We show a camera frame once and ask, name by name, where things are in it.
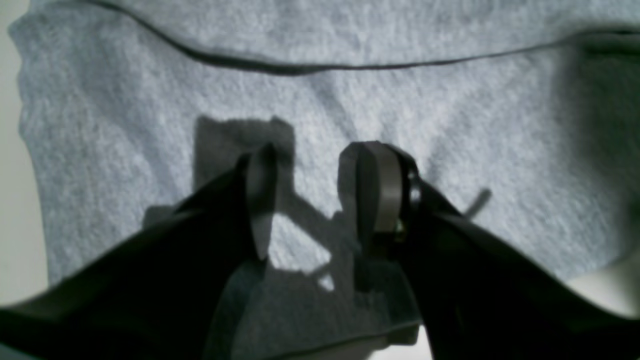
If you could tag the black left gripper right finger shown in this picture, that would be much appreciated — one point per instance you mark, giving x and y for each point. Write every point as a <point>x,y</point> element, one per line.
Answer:
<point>478,298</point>

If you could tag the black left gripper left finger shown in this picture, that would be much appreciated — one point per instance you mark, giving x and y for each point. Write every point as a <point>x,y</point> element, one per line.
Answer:
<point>154,296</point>

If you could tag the grey T-shirt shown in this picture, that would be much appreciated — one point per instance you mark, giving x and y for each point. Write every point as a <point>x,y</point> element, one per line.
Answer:
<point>130,105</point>

